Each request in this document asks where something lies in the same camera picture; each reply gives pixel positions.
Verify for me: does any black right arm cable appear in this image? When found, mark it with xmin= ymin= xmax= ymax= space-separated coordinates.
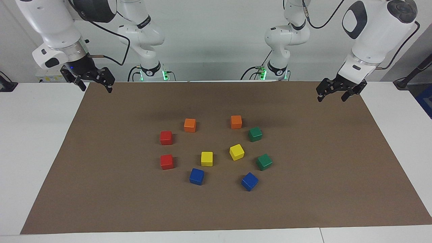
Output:
xmin=69 ymin=0 xmax=131 ymax=67

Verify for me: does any black clamp mount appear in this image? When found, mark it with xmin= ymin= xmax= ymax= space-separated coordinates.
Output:
xmin=0 ymin=71 xmax=18 ymax=92

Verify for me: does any black left base cable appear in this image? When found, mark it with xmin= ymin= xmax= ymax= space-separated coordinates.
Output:
xmin=240 ymin=51 xmax=272 ymax=80

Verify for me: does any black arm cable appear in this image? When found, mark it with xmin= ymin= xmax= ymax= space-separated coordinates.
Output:
xmin=301 ymin=0 xmax=421 ymax=70
xmin=69 ymin=0 xmax=131 ymax=67

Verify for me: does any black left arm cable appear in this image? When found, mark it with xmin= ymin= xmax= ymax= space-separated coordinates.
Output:
xmin=301 ymin=0 xmax=421 ymax=70

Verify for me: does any brown table mat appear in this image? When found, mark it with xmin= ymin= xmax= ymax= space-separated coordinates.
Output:
xmin=20 ymin=80 xmax=432 ymax=235

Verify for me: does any green wooden block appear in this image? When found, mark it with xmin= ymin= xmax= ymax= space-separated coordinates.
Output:
xmin=248 ymin=127 xmax=263 ymax=142
xmin=256 ymin=154 xmax=273 ymax=171

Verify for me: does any blue wooden block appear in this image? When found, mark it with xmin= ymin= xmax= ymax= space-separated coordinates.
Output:
xmin=189 ymin=168 xmax=205 ymax=186
xmin=241 ymin=172 xmax=259 ymax=192

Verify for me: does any blue box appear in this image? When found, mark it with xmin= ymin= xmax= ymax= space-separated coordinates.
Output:
xmin=416 ymin=84 xmax=432 ymax=119

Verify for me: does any black stand pole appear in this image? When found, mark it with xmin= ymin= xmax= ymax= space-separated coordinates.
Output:
xmin=393 ymin=54 xmax=432 ymax=90

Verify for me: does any white power strip box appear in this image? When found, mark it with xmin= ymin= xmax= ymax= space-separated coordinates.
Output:
xmin=35 ymin=72 xmax=65 ymax=83

